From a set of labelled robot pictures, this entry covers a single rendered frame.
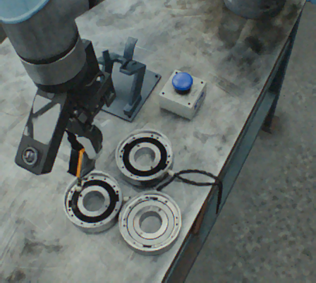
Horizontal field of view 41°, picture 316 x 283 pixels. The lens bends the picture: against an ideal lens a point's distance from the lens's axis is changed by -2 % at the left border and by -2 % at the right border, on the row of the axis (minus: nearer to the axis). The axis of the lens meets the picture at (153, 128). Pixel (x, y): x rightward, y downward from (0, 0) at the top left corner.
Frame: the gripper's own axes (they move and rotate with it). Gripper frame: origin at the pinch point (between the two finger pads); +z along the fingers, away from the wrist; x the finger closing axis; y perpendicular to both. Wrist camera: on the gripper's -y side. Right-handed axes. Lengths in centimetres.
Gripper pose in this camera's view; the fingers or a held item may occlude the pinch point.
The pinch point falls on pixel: (83, 153)
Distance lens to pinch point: 68.8
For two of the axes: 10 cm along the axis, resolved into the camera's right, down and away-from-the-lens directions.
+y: 4.8, -7.7, 4.2
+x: -8.8, -3.7, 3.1
